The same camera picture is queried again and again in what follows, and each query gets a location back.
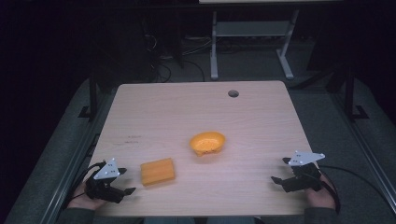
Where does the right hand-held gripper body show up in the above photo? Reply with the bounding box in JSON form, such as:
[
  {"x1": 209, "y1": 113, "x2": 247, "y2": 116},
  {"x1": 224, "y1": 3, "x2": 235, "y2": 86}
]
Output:
[{"x1": 281, "y1": 150, "x2": 327, "y2": 193}]

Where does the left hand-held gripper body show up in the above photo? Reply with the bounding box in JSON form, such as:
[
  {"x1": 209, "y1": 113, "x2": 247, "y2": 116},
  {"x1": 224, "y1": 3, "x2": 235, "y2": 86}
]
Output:
[{"x1": 85, "y1": 157, "x2": 126, "y2": 204}]

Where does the orange sponge block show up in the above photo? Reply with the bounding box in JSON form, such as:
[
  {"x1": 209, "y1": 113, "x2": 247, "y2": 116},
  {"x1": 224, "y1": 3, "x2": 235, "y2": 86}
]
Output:
[{"x1": 139, "y1": 157, "x2": 177, "y2": 188}]

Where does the orange plastic bowl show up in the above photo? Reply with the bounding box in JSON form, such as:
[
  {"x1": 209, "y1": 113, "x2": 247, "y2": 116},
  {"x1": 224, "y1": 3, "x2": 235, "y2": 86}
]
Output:
[{"x1": 189, "y1": 131, "x2": 227, "y2": 158}]

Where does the person's right hand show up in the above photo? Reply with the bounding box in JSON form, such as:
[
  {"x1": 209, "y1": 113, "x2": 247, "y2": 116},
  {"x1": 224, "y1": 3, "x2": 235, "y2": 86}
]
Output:
[{"x1": 304, "y1": 173, "x2": 338, "y2": 211}]

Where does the person's left hand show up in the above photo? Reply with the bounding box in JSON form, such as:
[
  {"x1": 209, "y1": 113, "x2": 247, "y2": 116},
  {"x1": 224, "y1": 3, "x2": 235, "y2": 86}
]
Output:
[{"x1": 66, "y1": 180, "x2": 107, "y2": 211}]

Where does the black metal stand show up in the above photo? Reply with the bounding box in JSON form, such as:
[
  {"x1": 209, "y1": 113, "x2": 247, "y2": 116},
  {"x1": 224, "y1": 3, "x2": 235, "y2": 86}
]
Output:
[
  {"x1": 343, "y1": 63, "x2": 370, "y2": 123},
  {"x1": 78, "y1": 66, "x2": 100, "y2": 121}
]

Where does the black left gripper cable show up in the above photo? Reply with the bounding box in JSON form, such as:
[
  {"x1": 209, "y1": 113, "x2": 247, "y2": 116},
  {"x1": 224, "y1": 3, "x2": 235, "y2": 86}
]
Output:
[{"x1": 63, "y1": 161, "x2": 107, "y2": 210}]

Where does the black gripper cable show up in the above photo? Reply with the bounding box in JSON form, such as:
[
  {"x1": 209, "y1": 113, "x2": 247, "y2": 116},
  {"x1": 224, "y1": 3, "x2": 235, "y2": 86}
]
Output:
[
  {"x1": 63, "y1": 161, "x2": 107, "y2": 210},
  {"x1": 318, "y1": 164, "x2": 389, "y2": 215}
]

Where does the aluminium floor rail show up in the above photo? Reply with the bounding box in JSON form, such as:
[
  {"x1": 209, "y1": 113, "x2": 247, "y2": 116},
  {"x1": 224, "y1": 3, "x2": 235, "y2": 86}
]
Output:
[
  {"x1": 38, "y1": 90, "x2": 118, "y2": 224},
  {"x1": 328, "y1": 91, "x2": 396, "y2": 207}
]

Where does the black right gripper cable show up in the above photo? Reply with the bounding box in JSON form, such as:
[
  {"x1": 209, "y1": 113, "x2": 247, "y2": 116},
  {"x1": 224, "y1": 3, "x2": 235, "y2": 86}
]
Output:
[{"x1": 318, "y1": 164, "x2": 389, "y2": 215}]

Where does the bundle of floor cables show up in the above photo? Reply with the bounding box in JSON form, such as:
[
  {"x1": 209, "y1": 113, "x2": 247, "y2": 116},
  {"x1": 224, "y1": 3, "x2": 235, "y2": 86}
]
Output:
[{"x1": 141, "y1": 17, "x2": 207, "y2": 84}]

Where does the white metal desk frame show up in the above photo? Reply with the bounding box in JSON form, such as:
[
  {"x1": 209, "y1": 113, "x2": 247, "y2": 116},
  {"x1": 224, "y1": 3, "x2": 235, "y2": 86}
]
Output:
[{"x1": 209, "y1": 8, "x2": 301, "y2": 81}]

